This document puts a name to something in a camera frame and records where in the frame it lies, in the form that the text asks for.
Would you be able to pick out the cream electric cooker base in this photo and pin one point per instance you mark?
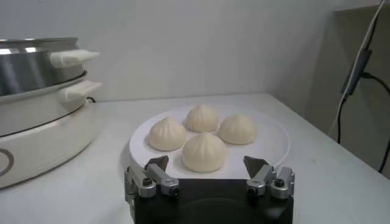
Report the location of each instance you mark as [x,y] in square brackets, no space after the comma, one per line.
[39,134]

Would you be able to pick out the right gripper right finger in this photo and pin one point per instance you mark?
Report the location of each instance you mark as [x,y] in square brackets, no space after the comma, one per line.
[262,179]

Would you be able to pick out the large white round plate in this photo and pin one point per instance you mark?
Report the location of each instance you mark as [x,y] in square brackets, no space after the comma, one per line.
[268,146]

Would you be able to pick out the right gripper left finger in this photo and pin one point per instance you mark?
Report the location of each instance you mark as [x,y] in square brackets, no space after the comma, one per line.
[161,179]

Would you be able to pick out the white steamed baozi bun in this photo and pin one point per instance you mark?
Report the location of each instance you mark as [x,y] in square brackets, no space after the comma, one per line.
[204,153]
[237,130]
[202,119]
[167,135]

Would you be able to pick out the stainless steel steamer basket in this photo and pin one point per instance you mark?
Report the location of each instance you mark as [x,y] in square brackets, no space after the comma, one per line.
[30,70]

